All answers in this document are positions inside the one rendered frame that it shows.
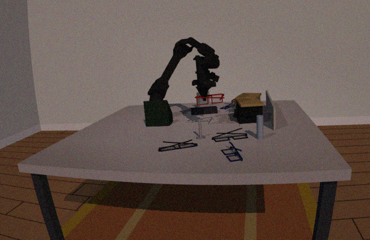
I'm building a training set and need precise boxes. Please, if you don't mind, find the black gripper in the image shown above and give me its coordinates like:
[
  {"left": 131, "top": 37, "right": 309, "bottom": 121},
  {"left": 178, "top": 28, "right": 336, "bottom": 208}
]
[{"left": 192, "top": 69, "right": 216, "bottom": 97}]

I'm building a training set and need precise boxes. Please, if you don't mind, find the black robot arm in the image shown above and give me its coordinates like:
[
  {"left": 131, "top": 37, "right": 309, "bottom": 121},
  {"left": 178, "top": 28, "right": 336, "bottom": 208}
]
[{"left": 148, "top": 37, "right": 220, "bottom": 101}]

